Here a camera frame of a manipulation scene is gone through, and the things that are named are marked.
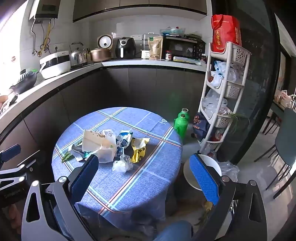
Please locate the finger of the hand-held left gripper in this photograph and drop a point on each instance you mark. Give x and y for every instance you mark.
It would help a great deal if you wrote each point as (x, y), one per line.
(34, 161)
(11, 151)

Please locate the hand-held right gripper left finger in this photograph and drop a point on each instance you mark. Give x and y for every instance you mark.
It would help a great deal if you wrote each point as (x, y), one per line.
(85, 179)

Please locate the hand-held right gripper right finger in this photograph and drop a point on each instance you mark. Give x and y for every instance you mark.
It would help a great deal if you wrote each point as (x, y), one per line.
(203, 179)

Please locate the white trash bin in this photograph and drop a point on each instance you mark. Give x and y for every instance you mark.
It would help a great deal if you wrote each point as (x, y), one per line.
(211, 160)

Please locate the green lettuce leaf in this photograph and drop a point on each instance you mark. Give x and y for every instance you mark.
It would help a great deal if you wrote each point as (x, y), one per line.
(66, 157)

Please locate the clear plastic bag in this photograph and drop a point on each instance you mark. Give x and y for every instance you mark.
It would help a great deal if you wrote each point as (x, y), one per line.
(230, 169)
(121, 165)

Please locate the white paper bag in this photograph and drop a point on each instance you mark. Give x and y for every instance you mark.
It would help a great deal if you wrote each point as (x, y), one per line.
(98, 142)

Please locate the blue white snack packet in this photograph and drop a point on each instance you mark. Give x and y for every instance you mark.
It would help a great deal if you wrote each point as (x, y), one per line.
(123, 141)

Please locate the yellow snack packet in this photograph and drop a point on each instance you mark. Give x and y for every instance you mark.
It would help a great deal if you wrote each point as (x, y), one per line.
(139, 153)

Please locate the clear plastic bag on floor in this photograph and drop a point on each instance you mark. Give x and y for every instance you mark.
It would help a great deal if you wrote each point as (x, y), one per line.
(230, 169)

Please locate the wilted yellow green stalks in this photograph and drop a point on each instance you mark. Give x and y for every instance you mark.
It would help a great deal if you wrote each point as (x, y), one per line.
(205, 208)

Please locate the dark blue printed bag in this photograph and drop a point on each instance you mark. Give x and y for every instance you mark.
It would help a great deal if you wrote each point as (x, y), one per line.
(201, 127)

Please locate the blue plaid tablecloth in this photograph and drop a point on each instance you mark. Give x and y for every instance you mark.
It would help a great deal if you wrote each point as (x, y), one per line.
(138, 178)

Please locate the green thermos bottle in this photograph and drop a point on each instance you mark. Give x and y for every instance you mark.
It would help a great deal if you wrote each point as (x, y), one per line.
(180, 127)
(186, 109)

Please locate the person's leg in jeans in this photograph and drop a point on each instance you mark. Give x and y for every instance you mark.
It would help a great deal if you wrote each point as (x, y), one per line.
(175, 231)

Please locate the green onion stalks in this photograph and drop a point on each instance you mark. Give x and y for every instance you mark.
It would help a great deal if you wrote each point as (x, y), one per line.
(238, 118)

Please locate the black wok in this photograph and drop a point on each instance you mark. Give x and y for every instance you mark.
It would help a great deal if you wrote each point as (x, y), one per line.
(25, 81)

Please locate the bundle of clear plastic bags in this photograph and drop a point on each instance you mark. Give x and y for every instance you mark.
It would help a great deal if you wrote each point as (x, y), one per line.
(212, 104)

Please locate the teal dining chair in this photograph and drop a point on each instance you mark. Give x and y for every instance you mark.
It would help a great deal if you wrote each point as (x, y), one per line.
(286, 139)

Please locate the white black multi cooker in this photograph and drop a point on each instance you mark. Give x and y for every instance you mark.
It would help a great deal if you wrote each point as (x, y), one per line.
(55, 69)

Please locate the dark dining table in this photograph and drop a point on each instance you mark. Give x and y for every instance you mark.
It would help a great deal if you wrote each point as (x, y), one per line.
(277, 107)

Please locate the dark base cabinet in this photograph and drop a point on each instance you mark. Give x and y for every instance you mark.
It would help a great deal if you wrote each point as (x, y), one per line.
(138, 88)

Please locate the stainless steel kettle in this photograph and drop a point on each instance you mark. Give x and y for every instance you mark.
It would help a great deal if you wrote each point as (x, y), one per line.
(77, 56)

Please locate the beige bag with red print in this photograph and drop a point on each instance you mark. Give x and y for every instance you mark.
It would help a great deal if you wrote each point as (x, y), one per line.
(283, 97)

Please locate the blue white plastic bag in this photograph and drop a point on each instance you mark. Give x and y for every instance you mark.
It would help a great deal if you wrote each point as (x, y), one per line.
(220, 66)

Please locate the flat green yellow packet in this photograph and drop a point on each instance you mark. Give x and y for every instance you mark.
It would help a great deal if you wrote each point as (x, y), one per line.
(188, 60)

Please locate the small dark bottle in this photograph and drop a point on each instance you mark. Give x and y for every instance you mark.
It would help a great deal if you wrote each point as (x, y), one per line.
(203, 58)

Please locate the gold cooking pot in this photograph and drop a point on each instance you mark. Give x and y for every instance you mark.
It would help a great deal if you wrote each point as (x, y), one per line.
(100, 55)

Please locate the red lid jar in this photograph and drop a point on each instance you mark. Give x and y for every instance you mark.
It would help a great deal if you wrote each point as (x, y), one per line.
(168, 56)

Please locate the white storage rack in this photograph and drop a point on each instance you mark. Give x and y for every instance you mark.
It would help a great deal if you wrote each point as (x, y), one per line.
(240, 55)

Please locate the black microwave oven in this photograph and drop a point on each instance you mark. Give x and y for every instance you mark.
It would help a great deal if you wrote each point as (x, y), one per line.
(182, 47)

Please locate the black air fryer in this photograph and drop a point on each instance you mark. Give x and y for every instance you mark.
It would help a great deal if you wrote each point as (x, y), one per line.
(124, 47)

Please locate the brown paper pouch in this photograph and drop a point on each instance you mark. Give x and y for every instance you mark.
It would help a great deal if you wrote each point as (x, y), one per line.
(155, 47)

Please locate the stainless steel steamer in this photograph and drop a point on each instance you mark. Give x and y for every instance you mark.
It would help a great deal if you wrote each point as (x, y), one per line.
(145, 44)

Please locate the red gift bag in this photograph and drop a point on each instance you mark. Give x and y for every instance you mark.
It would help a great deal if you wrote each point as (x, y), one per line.
(225, 32)

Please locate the clear bag of packets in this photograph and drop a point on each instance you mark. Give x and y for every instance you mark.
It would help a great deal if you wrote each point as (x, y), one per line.
(173, 30)

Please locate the dark upper cabinet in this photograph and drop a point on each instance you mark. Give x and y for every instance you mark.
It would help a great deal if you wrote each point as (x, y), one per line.
(138, 7)

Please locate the white wall socket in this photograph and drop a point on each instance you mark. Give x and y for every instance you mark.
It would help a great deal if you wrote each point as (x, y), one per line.
(59, 48)

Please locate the wall water heater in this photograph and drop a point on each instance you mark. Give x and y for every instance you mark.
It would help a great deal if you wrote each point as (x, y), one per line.
(47, 9)

